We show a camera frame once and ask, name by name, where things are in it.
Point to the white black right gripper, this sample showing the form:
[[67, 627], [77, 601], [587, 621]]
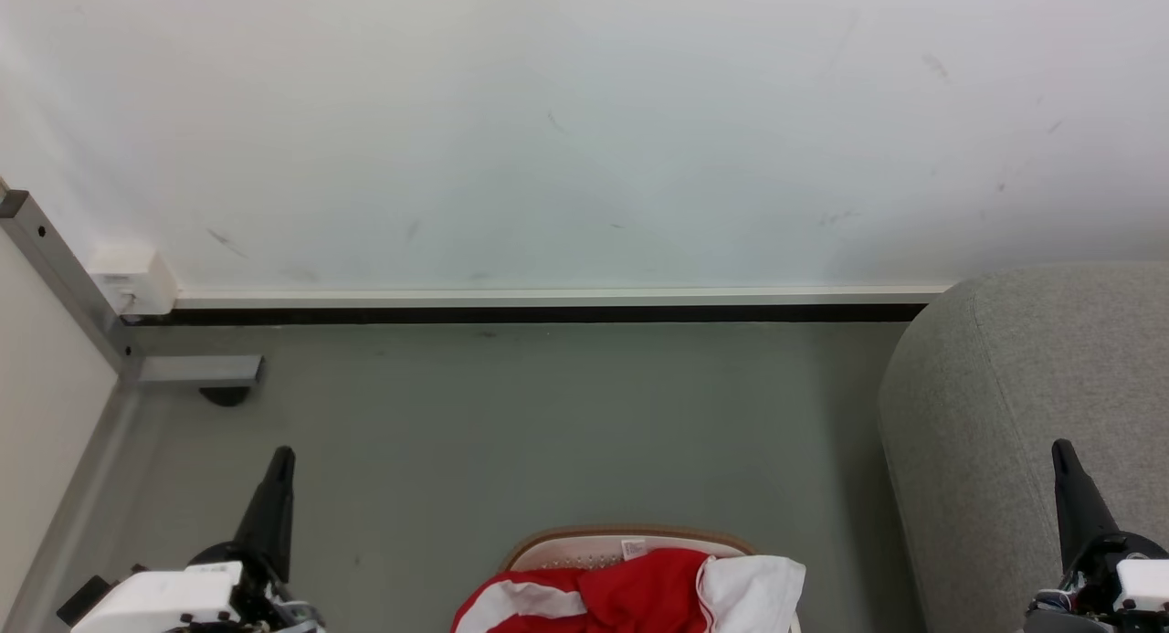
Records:
[[1137, 583]]

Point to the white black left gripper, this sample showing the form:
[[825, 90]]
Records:
[[173, 596]]

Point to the red white striped garment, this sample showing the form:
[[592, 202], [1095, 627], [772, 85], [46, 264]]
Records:
[[639, 596]]

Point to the white laundry basket tan rim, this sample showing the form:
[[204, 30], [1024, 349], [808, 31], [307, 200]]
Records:
[[584, 551]]

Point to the black caster wheel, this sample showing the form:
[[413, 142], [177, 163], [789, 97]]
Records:
[[226, 395]]

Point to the grey fabric sofa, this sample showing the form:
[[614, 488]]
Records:
[[986, 386]]

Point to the grey metal foot bar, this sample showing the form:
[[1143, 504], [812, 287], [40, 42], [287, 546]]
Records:
[[201, 370]]

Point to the plain white garment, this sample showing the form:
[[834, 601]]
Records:
[[753, 596]]

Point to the white plastic wall box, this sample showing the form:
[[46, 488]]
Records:
[[137, 281]]

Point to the grey metal frame post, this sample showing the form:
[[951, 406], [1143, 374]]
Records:
[[64, 272]]

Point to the white black wall skirting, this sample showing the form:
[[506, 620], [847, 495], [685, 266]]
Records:
[[548, 306]]

